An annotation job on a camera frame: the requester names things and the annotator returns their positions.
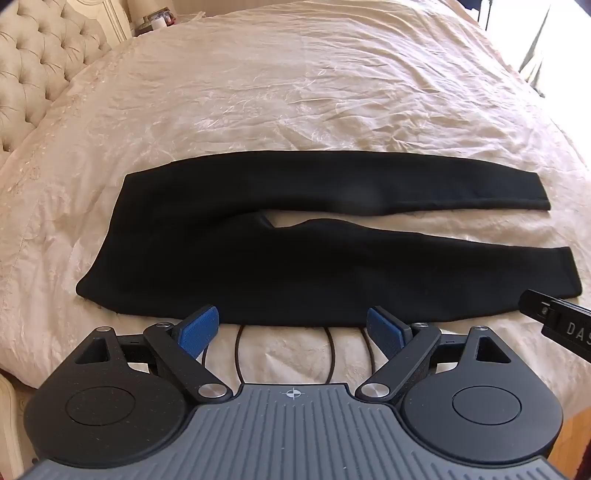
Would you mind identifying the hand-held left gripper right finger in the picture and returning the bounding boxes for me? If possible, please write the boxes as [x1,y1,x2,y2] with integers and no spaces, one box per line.
[358,305,511,403]

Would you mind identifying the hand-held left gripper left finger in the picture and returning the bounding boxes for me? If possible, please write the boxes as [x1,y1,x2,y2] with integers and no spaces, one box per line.
[74,305,234,406]

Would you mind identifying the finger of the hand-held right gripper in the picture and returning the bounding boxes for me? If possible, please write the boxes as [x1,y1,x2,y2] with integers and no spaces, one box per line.
[518,288,591,324]

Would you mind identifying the black pants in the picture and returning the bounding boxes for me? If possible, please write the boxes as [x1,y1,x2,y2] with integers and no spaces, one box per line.
[75,148,583,329]

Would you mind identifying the cream satin bedspread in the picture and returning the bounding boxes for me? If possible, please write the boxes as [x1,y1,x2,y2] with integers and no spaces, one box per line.
[0,0,591,421]

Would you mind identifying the pale window curtain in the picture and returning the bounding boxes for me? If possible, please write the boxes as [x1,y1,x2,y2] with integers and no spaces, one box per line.
[517,0,591,99]

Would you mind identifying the tufted cream headboard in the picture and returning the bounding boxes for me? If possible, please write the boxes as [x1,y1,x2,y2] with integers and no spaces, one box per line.
[0,0,132,153]

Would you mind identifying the black cable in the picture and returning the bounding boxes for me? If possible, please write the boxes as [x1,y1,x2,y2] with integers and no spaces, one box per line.
[198,323,377,385]

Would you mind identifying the cream bed side rail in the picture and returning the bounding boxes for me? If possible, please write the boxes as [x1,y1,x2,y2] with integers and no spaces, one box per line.
[0,369,31,480]

